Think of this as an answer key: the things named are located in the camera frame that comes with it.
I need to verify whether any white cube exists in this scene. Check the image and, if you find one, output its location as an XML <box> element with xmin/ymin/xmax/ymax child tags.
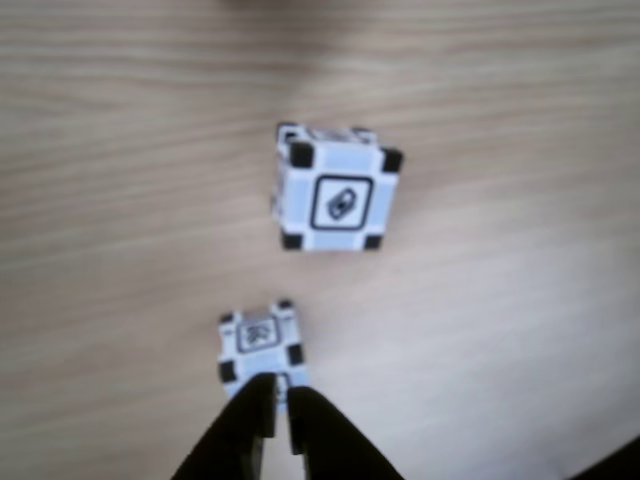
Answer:
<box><xmin>272</xmin><ymin>121</ymin><xmax>405</xmax><ymax>254</ymax></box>
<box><xmin>218</xmin><ymin>298</ymin><xmax>307</xmax><ymax>416</ymax></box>

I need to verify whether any white cube, X-shaped symbol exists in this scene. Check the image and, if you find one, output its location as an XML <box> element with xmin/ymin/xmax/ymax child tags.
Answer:
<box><xmin>218</xmin><ymin>298</ymin><xmax>307</xmax><ymax>416</ymax></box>

